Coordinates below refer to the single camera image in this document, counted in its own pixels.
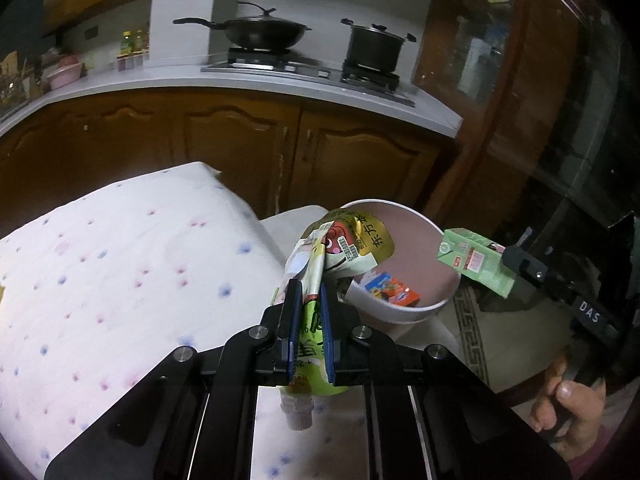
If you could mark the green yellow drink pouch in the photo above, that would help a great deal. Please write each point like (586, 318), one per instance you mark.
(341, 245)

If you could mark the patterned floor mat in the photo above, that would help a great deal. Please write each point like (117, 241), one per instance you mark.
(471, 340)

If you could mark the pink basin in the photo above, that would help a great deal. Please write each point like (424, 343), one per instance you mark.
(68, 71)

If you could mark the orange snack wrapper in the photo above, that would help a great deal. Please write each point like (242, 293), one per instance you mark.
(385, 287)

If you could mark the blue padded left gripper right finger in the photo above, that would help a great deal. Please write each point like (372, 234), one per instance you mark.
(349, 345)

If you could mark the white pink trash bin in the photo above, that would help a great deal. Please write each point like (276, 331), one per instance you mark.
(414, 263)

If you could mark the black stock pot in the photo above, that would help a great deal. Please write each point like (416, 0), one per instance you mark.
(374, 47)

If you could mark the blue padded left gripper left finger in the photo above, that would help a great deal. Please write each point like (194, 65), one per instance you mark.
(283, 322)

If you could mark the person right hand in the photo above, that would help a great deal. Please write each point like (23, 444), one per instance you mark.
(584, 403)

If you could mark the green drink carton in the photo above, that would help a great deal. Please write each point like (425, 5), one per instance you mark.
(478, 258)

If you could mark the green condiment bottle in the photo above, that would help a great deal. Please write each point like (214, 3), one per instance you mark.
(125, 50)

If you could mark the black wok with lid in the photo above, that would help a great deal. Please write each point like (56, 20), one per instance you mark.
(260, 32)

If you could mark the gas stove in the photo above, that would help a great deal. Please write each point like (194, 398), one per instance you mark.
(291, 64)

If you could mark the wooden glass door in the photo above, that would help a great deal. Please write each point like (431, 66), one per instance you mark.
(535, 83)

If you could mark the floral white tablecloth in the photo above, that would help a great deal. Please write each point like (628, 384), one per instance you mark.
(97, 292)

